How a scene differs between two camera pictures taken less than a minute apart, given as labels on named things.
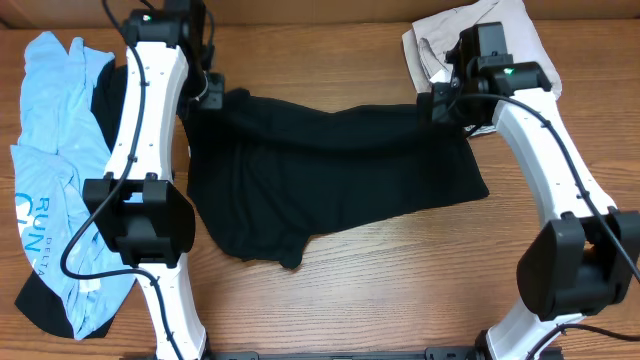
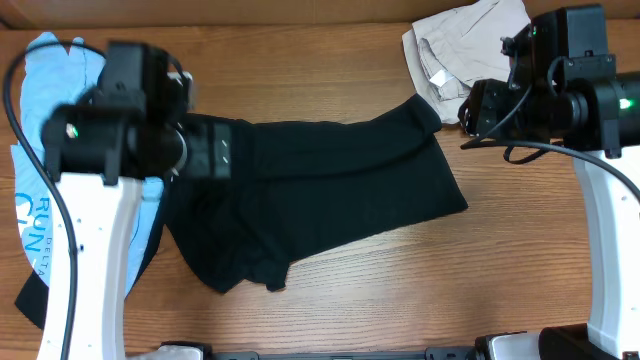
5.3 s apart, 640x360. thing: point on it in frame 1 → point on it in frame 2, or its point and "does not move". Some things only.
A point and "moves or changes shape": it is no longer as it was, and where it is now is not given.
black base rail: [434, 353] does not move
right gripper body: [455, 108] → [492, 103]
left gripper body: [214, 95] → [220, 151]
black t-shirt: [261, 173] moves or changes shape
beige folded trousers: [427, 42] does not move
